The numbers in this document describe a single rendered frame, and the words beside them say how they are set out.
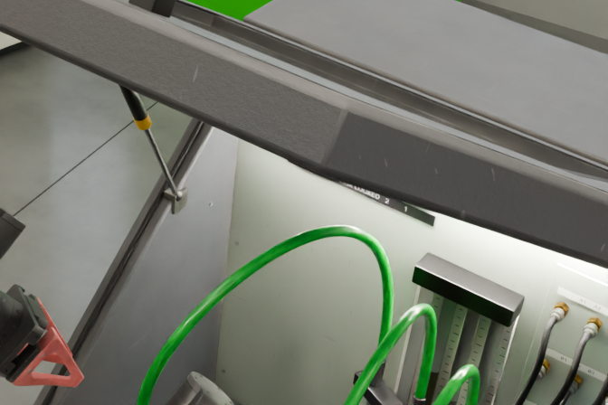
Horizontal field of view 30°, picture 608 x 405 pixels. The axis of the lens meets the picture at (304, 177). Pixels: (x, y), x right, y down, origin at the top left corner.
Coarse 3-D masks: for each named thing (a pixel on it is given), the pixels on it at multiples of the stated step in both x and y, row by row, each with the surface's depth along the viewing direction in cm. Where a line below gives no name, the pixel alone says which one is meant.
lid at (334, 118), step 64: (0, 0) 58; (64, 0) 56; (128, 0) 62; (128, 64) 54; (192, 64) 53; (256, 64) 52; (320, 64) 133; (256, 128) 51; (320, 128) 50; (384, 128) 51; (448, 128) 57; (384, 192) 52; (448, 192) 53; (512, 192) 54; (576, 192) 56; (576, 256) 57
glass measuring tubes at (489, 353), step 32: (448, 288) 149; (480, 288) 148; (416, 320) 156; (448, 320) 153; (480, 320) 152; (512, 320) 146; (416, 352) 159; (448, 352) 158; (480, 352) 155; (416, 384) 164; (480, 384) 154
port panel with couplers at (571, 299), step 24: (552, 288) 145; (576, 288) 143; (600, 288) 141; (552, 312) 143; (576, 312) 144; (600, 312) 142; (552, 336) 148; (576, 336) 146; (600, 336) 144; (528, 360) 152; (552, 360) 150; (600, 360) 146; (552, 384) 152; (576, 384) 148; (600, 384) 147
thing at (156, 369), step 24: (288, 240) 130; (312, 240) 132; (360, 240) 138; (264, 264) 129; (384, 264) 143; (216, 288) 127; (384, 288) 147; (192, 312) 127; (384, 312) 150; (384, 336) 153; (168, 360) 128; (144, 384) 128
